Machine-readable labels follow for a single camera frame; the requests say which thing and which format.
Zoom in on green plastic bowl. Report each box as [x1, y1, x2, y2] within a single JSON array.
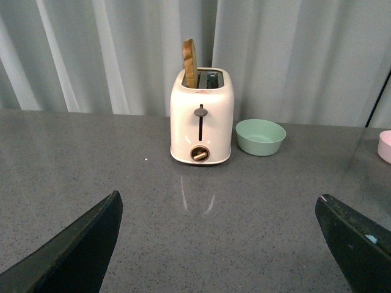
[[235, 119, 287, 156]]

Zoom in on grey pleated curtain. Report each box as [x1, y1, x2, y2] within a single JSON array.
[[1, 1, 390, 128]]

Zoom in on toasted bread slice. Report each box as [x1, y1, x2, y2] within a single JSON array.
[[183, 39, 198, 89]]

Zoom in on black cable at curtain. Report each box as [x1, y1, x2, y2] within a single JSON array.
[[365, 69, 391, 128]]

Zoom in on cream white toaster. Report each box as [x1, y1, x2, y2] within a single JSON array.
[[170, 68, 234, 165]]

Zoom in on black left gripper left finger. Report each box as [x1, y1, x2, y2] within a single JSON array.
[[1, 190, 123, 292]]

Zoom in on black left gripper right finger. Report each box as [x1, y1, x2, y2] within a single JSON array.
[[315, 194, 390, 292]]

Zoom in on pink plastic bowl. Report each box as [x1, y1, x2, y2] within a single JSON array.
[[378, 130, 391, 164]]

